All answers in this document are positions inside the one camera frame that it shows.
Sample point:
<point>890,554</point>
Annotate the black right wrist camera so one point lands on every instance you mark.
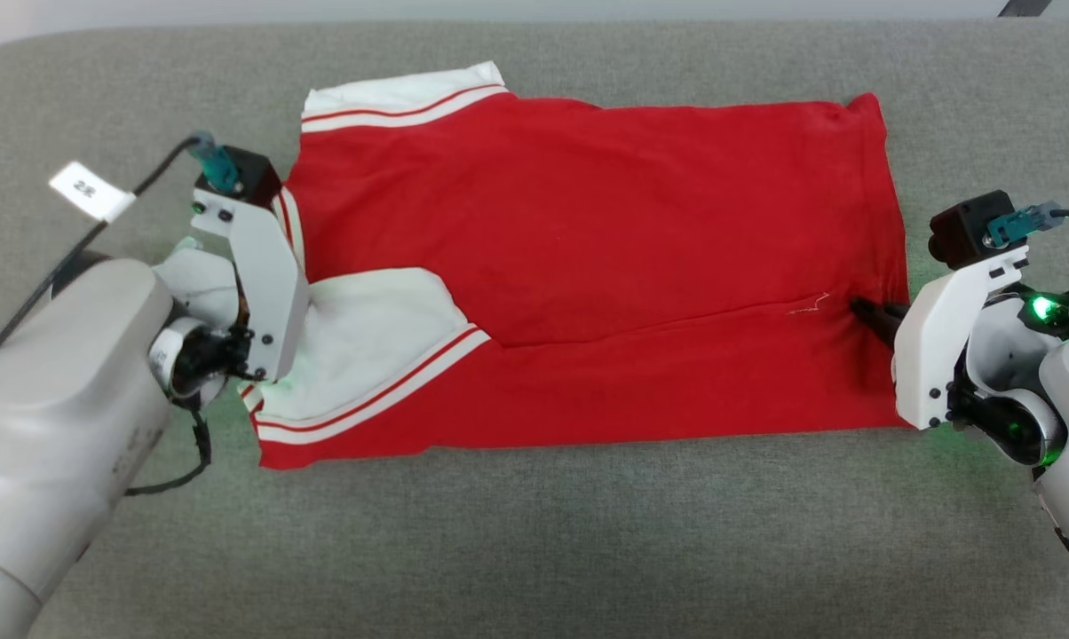
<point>965,226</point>

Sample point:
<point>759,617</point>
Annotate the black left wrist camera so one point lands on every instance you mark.
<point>250,176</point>

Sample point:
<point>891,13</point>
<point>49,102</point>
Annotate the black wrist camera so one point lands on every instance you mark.
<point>965,226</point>
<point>250,176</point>

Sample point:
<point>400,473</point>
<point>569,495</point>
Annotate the red and white T-shirt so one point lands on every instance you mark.
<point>605,266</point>

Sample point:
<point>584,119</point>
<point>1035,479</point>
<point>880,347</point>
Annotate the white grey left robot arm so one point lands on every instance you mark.
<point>46,426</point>

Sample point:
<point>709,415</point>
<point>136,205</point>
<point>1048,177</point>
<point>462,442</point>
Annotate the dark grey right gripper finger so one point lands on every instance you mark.
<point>885,319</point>

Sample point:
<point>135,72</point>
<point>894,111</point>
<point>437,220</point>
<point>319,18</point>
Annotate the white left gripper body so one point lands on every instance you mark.
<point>268,293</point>

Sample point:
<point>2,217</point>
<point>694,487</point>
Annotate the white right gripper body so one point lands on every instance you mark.
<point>930,355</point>

